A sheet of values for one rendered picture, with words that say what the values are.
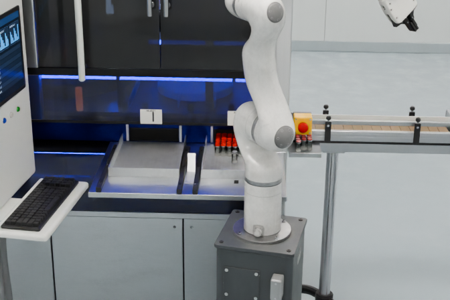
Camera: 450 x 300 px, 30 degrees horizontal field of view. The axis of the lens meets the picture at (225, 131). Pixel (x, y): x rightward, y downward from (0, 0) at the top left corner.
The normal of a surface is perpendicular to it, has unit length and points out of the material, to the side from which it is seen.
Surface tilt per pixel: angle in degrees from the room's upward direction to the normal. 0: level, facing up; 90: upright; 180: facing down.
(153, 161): 0
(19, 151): 90
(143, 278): 90
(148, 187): 0
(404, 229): 0
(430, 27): 90
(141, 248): 90
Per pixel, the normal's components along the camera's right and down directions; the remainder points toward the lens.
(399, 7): 0.44, 0.21
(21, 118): 0.98, 0.07
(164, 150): 0.01, -0.93
